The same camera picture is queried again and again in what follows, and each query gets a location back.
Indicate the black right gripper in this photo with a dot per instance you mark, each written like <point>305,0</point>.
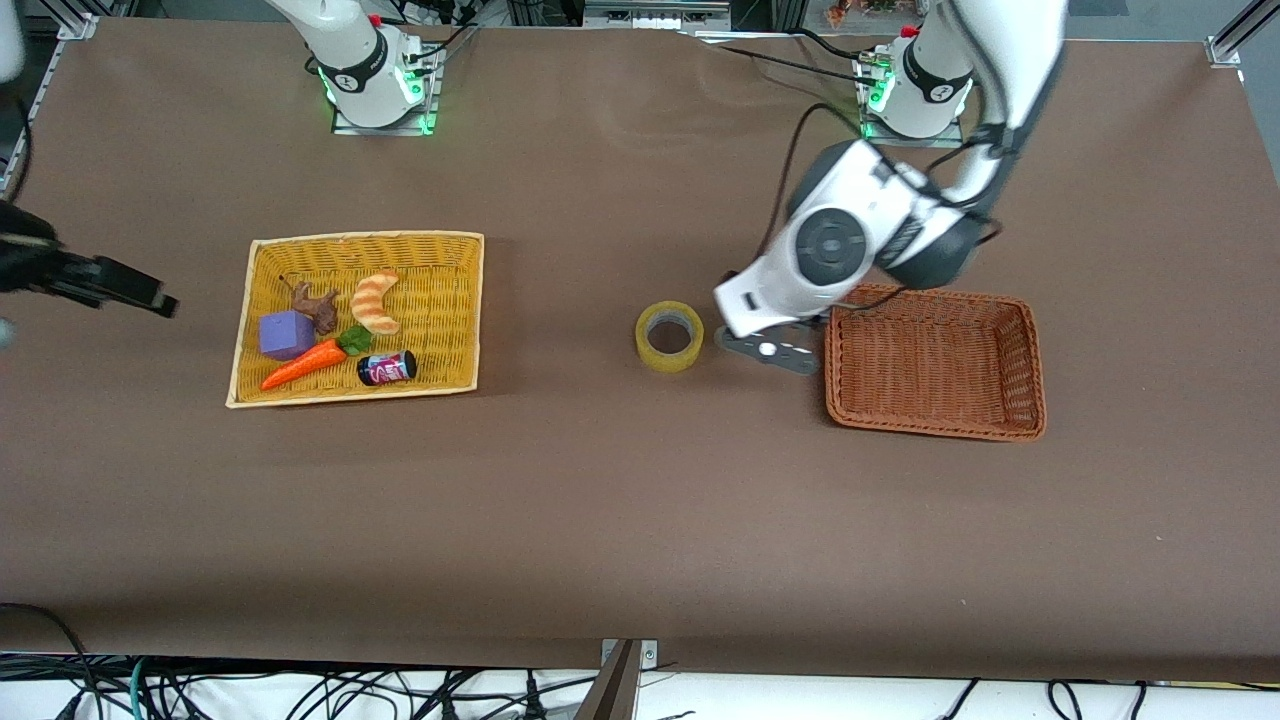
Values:
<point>28,265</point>

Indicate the yellow tape roll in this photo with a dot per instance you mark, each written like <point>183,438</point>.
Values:
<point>646,346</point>

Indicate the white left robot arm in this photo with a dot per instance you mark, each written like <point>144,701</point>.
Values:
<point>1010,40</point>

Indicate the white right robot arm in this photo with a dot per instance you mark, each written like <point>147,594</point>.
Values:
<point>350,50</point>

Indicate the purple cube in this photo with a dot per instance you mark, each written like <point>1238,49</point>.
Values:
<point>286,335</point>

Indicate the brown wicker basket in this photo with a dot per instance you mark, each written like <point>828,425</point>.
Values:
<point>930,370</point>

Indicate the orange toy carrot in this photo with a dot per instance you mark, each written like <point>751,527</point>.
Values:
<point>300,370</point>

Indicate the brown toy lion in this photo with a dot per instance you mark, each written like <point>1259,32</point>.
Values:
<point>322,308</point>

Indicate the toy croissant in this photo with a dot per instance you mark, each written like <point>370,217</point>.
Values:
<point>375,300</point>

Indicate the aluminium corner profile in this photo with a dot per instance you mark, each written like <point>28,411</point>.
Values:
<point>78,27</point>
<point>1240,35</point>

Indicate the yellow wicker basket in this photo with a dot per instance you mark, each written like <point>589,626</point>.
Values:
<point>440,300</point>

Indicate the metal table edge bracket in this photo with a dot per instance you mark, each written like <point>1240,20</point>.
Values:
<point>620,680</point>

